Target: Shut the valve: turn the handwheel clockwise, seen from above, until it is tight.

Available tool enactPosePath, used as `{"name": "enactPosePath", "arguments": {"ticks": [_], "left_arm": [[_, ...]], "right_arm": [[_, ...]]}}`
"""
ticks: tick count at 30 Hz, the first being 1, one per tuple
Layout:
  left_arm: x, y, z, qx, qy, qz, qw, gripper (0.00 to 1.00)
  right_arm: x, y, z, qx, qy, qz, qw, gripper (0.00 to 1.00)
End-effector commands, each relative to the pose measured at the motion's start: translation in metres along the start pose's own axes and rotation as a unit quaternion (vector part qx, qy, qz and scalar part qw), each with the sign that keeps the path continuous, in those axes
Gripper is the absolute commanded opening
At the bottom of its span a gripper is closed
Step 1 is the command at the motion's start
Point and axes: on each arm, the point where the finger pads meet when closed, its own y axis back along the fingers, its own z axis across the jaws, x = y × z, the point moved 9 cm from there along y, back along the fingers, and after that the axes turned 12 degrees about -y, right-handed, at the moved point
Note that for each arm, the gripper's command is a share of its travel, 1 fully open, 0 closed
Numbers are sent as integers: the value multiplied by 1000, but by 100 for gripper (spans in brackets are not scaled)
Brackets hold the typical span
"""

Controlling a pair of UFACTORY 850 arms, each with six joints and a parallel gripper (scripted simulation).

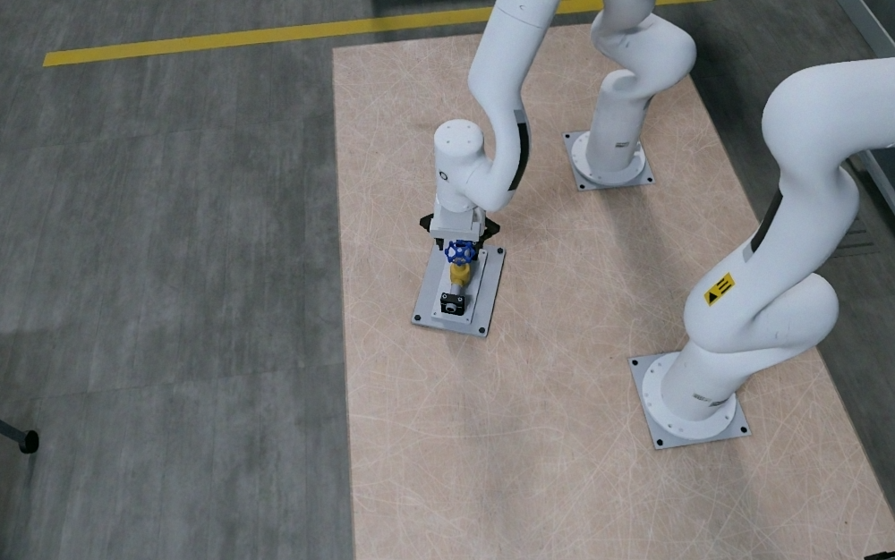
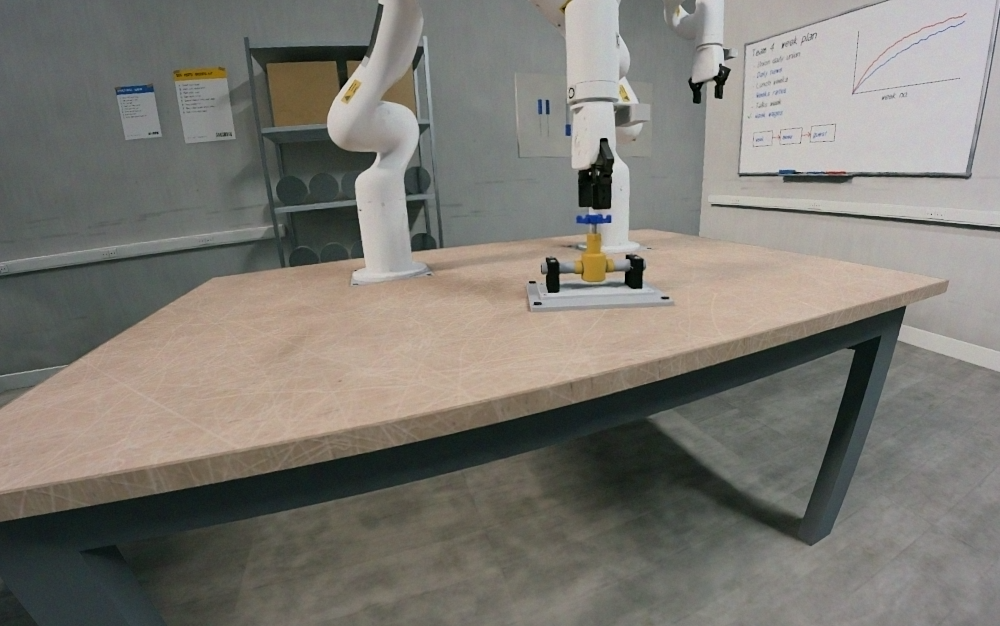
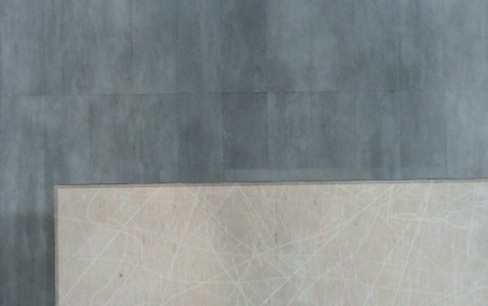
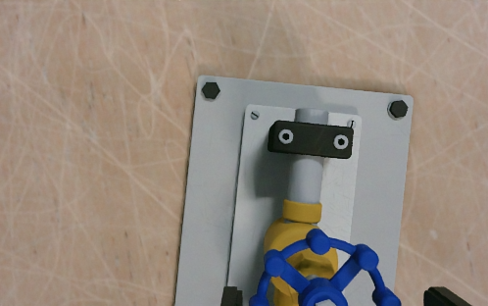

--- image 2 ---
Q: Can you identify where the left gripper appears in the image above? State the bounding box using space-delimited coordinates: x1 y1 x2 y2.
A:
688 45 731 104

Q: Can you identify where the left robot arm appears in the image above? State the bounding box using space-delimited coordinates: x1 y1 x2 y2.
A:
589 0 738 252

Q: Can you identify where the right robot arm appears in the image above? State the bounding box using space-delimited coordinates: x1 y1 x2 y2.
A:
327 0 650 281

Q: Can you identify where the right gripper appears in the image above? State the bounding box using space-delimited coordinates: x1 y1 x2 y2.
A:
571 102 617 210

